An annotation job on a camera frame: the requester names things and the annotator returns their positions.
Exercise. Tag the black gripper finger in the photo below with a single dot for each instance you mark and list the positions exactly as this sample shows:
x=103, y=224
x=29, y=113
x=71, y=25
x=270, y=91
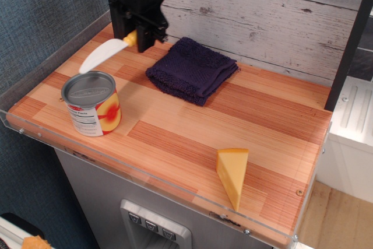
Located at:
x=146, y=37

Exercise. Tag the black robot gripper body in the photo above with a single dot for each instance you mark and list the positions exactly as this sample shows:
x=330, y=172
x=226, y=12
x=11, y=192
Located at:
x=137, y=1

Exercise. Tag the white knife yellow handle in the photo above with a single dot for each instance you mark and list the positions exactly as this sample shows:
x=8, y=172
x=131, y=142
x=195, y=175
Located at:
x=107, y=50

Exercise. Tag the tin can yellow label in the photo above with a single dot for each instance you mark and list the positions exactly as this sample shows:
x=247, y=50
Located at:
x=93, y=103

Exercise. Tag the dark purple folded towel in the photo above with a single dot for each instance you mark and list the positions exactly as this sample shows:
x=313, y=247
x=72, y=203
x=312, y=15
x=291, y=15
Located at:
x=191, y=71

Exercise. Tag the clear acrylic edge guard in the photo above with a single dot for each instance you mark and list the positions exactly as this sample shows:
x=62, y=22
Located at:
x=170, y=146

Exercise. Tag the yellow cheese wedge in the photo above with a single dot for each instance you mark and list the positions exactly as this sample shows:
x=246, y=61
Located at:
x=231, y=167

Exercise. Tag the silver toy fridge cabinet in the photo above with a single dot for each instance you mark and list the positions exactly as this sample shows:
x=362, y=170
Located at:
x=100, y=192

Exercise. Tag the ice dispenser button panel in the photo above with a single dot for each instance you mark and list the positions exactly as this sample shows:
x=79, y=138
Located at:
x=148, y=229

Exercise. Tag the black orange object bottom-left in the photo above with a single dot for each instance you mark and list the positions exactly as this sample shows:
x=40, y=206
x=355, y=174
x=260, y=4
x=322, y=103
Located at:
x=19, y=233

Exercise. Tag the white toy sink unit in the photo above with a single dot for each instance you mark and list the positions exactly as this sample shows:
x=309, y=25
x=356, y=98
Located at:
x=346, y=160

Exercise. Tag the dark right vertical post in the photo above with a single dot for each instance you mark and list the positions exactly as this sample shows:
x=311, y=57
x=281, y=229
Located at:
x=349, y=53

